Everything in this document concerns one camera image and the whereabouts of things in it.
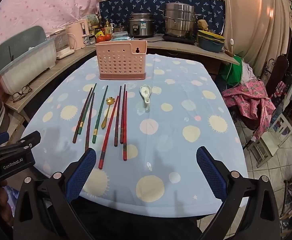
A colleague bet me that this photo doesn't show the white cable with switch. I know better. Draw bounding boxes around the white cable with switch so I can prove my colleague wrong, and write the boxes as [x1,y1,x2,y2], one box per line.
[223,0,236,55]

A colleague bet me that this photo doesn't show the green chopstick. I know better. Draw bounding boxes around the green chopstick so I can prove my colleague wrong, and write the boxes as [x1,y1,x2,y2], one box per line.
[92,85,109,144]
[78,87,94,135]

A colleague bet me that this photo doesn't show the pink dotted curtain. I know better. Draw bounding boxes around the pink dotted curtain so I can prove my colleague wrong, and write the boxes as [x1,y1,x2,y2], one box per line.
[0,0,111,45]

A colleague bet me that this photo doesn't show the pink perforated utensil holder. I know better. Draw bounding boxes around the pink perforated utensil holder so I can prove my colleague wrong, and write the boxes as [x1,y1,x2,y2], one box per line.
[95,41,148,81]

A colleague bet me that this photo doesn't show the clear plastic food container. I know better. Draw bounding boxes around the clear plastic food container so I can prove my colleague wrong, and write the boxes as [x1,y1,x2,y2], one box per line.
[111,31,128,40]

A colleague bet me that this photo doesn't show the green liquid bottle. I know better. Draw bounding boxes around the green liquid bottle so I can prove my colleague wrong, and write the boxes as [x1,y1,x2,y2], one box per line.
[87,23,96,44]

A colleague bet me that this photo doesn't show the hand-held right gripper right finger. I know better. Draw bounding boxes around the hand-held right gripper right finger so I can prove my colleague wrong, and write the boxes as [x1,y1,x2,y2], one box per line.
[196,146,281,240]

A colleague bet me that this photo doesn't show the person's left hand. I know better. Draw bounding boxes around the person's left hand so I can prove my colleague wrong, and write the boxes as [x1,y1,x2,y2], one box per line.
[0,180,15,228]

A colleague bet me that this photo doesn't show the wooden cabinet grey countertop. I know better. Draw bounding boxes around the wooden cabinet grey countertop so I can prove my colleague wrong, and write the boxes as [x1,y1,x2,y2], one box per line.
[86,39,241,75]

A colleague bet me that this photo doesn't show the wood grain side shelf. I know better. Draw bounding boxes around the wood grain side shelf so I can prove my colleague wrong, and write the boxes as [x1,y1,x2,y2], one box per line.
[4,45,97,117]

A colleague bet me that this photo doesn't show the black induction cooker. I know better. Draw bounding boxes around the black induction cooker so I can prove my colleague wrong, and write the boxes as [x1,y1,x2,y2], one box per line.
[163,34,196,45]

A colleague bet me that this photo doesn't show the white stool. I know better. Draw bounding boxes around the white stool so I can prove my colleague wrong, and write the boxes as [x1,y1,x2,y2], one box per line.
[243,112,292,168]

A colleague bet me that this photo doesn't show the white green carton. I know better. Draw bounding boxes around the white green carton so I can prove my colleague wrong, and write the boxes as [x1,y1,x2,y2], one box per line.
[86,14,99,27]

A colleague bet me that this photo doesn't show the dark wooden chair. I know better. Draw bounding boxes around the dark wooden chair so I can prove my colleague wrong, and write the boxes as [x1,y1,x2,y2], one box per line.
[260,55,292,105]

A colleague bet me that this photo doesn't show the beige curtain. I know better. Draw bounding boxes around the beige curtain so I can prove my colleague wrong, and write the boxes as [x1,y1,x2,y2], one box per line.
[222,0,292,65]

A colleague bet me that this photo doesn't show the grey dish drainer box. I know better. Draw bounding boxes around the grey dish drainer box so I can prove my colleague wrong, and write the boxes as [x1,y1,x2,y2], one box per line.
[0,25,57,95]

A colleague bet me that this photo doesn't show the dark maroon chopstick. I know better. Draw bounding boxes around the dark maroon chopstick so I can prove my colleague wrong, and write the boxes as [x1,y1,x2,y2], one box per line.
[114,85,122,147]
[120,84,126,145]
[72,83,97,144]
[84,92,95,153]

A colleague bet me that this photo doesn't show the green cloth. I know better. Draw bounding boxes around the green cloth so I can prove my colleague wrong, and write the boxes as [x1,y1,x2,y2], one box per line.
[221,55,244,84]

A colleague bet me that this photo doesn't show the blue bowl yellow rim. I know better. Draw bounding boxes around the blue bowl yellow rim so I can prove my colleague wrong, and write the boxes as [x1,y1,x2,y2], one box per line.
[197,35,225,44]

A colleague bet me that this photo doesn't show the white cloth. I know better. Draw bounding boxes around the white cloth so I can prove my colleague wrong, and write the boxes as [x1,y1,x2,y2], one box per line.
[240,61,258,80]

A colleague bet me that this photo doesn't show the pink pineapple print garment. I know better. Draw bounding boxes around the pink pineapple print garment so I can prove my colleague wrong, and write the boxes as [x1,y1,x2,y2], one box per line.
[222,79,286,138]

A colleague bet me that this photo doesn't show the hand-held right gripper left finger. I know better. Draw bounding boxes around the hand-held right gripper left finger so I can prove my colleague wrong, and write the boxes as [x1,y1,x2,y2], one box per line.
[12,147,97,240]

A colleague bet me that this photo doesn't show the steel rice cooker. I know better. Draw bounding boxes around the steel rice cooker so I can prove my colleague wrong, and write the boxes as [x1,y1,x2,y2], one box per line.
[129,13,155,38]

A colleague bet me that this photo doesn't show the red chopstick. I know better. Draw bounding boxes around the red chopstick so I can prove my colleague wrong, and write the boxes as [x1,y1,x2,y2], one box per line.
[98,95,119,170]
[123,91,128,161]

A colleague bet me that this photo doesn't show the steel steamer pot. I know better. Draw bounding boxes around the steel steamer pot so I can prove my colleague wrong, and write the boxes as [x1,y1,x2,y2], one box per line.
[161,2,202,38]

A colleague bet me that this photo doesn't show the gold flower spoon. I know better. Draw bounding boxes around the gold flower spoon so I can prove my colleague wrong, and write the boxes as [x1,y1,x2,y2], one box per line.
[101,96,114,130]

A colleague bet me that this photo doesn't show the blue dotted tablecloth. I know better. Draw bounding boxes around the blue dotted tablecloth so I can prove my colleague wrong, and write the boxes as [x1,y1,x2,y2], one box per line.
[21,52,249,218]

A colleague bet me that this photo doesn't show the white ceramic spoon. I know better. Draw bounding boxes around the white ceramic spoon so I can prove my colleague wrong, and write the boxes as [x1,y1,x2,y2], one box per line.
[139,85,152,104]

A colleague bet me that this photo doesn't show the navy floral cloth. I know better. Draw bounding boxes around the navy floral cloth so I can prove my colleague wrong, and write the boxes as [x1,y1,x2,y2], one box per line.
[99,0,226,37]

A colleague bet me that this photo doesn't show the pink electric kettle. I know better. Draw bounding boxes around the pink electric kettle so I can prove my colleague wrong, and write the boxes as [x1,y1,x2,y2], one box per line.
[65,19,88,51]

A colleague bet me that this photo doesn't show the black eyeglasses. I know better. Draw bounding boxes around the black eyeglasses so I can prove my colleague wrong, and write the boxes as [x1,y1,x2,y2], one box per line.
[11,86,33,103]

